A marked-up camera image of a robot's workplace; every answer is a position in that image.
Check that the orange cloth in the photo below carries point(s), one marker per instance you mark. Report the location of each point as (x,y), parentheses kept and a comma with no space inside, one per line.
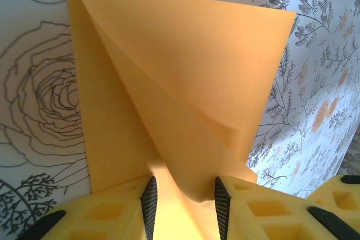
(182,68)

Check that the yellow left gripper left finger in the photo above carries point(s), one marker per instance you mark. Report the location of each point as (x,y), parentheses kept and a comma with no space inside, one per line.
(107,214)

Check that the floral patterned table cover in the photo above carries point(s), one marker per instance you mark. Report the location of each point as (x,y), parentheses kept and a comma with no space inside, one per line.
(36,82)

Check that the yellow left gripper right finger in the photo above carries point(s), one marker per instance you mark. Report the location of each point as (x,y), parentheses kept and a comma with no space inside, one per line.
(253,217)

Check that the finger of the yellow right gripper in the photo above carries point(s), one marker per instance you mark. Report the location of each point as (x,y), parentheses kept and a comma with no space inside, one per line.
(343,195)

